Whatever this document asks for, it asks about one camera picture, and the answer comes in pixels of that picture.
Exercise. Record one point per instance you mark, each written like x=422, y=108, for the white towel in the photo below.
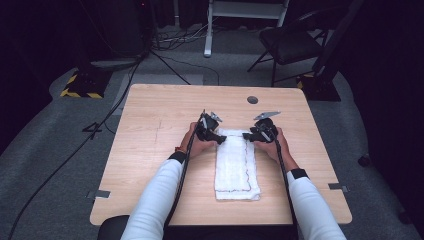
x=235, y=170

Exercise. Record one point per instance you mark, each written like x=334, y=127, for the black slanted stand post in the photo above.
x=336, y=40

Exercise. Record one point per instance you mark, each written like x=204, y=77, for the person's left hand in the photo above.
x=195, y=146

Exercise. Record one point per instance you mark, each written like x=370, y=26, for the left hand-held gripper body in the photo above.
x=206, y=126

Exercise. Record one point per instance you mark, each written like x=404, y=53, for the black caster wheel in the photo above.
x=364, y=161

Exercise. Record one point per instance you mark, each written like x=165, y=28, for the person's dark lap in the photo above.
x=230, y=233

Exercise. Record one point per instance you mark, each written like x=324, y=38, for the black seat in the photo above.
x=111, y=228

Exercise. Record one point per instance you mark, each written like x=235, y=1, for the white metal desk frame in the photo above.
x=245, y=10

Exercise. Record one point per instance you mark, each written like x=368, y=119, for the yellow-black striped stand base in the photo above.
x=320, y=88
x=85, y=85

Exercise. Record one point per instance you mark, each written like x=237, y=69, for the black equipment cabinet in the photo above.
x=120, y=30

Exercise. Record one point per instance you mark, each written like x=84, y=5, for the black folding chair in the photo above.
x=290, y=45

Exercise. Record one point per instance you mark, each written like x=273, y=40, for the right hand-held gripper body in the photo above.
x=265, y=128

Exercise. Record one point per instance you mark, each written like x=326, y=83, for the person's right hand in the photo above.
x=278, y=150

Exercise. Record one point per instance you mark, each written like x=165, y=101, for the grey tape strip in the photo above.
x=101, y=193
x=338, y=187

